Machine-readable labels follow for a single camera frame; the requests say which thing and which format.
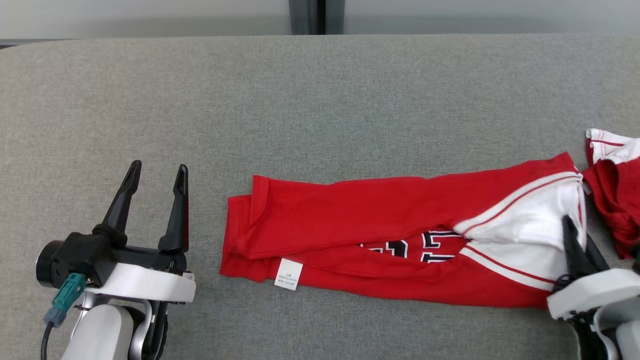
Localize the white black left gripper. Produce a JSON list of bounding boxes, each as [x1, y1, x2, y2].
[[84, 159, 197, 305]]

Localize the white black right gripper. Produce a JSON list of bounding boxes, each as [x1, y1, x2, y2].
[[546, 214, 640, 322]]

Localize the red shorts with white stripe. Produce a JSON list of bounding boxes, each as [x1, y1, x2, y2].
[[581, 128, 640, 260]]

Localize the red basketball jersey white trim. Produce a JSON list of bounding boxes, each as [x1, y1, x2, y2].
[[218, 151, 589, 309]]

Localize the grey partition post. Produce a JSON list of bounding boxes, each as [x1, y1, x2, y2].
[[288, 0, 346, 36]]

